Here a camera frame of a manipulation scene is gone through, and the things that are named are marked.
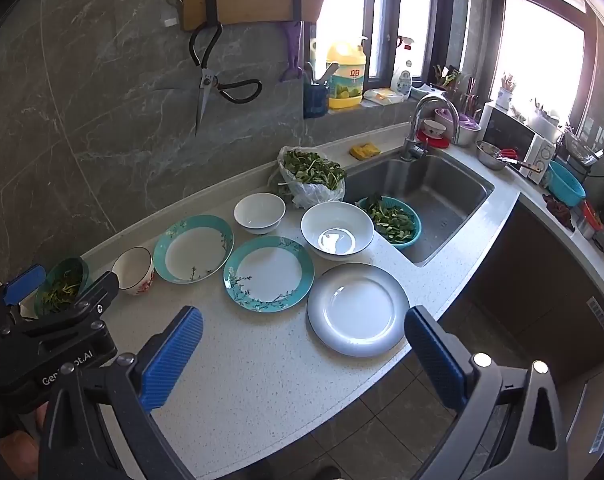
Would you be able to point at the steel mixing bowl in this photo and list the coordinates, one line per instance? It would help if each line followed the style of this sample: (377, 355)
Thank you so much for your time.
(489, 156)

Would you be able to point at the teal colander with greens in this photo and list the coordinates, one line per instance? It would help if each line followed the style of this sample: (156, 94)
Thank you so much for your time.
(389, 220)

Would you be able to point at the red patterned small bowl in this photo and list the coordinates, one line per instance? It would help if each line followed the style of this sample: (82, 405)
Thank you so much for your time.
(133, 270)

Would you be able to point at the white yellow dishcloth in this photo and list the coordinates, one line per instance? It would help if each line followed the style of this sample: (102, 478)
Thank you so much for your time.
(384, 96)

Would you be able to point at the teal floral plate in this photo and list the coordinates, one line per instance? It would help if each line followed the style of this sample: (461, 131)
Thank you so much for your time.
(269, 275)
(194, 252)

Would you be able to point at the person's left hand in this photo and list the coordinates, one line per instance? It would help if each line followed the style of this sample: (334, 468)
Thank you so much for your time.
(20, 452)

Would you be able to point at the small white bowl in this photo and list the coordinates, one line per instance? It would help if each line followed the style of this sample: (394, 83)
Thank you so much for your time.
(259, 210)

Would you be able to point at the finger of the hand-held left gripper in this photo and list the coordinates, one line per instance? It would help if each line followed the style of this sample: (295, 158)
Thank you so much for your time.
(96, 296)
(24, 284)

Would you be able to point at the grey rimmed white plate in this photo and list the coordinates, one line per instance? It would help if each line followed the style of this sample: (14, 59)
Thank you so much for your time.
(357, 310)

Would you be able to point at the green basin with greens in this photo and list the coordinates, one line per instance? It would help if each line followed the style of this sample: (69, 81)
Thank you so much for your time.
(64, 285)

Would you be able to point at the steel faucet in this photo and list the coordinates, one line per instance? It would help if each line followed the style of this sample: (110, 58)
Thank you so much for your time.
(412, 147)

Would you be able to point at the white spray bottle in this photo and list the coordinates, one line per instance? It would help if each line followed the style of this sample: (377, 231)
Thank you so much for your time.
(402, 82)

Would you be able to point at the dark blue utensil cup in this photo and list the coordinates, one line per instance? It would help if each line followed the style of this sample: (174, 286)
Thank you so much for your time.
(316, 102)

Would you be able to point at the steel sink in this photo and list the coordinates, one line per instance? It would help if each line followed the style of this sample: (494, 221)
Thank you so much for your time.
(447, 195)

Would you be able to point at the white microwave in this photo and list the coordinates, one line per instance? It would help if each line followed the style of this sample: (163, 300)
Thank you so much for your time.
(507, 132)

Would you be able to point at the dark framed window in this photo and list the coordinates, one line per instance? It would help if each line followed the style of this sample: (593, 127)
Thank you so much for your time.
(352, 0)
(542, 50)

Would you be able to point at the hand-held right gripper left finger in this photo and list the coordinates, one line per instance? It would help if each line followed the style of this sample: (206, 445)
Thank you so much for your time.
(174, 360)

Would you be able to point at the red mat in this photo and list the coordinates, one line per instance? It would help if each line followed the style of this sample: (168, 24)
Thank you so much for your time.
(432, 141)

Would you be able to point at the plastic bag of greens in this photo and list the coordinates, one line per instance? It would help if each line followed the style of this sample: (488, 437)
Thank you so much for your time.
(312, 170)

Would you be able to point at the purple peeler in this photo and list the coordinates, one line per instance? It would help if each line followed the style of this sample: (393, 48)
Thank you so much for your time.
(294, 45)

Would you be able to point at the yellow detergent bottle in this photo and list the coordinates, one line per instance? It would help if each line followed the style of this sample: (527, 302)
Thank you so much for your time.
(347, 85)

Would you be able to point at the large white bowl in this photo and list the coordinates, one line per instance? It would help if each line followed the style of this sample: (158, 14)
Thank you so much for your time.
(337, 230)

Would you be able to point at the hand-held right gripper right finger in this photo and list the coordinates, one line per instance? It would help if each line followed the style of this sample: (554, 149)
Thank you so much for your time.
(434, 355)

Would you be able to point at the white cup with sticks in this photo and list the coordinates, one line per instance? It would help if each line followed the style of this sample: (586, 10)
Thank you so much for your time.
(503, 96)

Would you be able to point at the yellow sponge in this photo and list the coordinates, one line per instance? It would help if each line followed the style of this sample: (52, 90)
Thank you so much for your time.
(365, 151)

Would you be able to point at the blue plastic basin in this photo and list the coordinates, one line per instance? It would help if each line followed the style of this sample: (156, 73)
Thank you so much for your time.
(566, 185)

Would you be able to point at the dark red cloth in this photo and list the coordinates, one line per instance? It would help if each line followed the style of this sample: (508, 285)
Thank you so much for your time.
(558, 210)

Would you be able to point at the black wall hook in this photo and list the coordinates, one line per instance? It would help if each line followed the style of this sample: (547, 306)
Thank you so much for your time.
(296, 6)
(212, 7)

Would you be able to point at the purple pot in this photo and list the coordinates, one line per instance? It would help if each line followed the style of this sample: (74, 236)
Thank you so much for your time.
(466, 127)

